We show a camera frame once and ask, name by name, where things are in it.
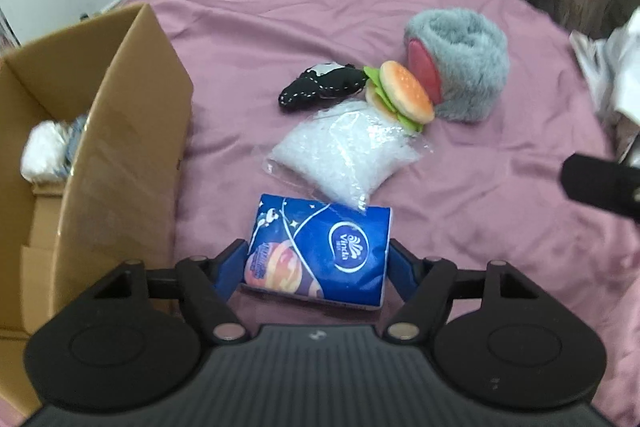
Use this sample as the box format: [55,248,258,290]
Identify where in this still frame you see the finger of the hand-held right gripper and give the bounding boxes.
[559,152,640,224]

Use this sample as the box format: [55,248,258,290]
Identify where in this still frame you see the burger plush toy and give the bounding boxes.
[363,61,435,136]

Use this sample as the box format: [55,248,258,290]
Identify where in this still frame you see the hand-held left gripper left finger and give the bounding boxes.
[92,238,251,344]

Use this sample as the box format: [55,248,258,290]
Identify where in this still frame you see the cardboard box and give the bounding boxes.
[0,2,195,418]

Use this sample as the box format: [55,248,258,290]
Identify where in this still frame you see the blue knitted cloth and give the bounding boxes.
[60,114,93,180]

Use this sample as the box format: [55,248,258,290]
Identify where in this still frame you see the white crumpled cloth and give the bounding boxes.
[570,7,640,168]

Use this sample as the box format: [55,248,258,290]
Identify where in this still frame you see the pink bedsheet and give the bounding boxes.
[115,0,640,427]

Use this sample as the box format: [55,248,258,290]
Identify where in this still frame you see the blue tissue pack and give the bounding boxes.
[240,193,393,309]

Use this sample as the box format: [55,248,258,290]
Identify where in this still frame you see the clear bag of white beads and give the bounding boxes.
[263,101,433,211]

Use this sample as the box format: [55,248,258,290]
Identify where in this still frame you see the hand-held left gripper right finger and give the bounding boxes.
[385,238,543,343]

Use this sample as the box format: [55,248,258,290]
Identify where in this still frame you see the black dotted plush toy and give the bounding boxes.
[278,63,368,110]

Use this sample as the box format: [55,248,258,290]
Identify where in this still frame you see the white cloth in box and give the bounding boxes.
[20,121,76,182]

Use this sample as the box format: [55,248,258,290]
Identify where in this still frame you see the grey fluffy plush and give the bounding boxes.
[403,8,511,122]

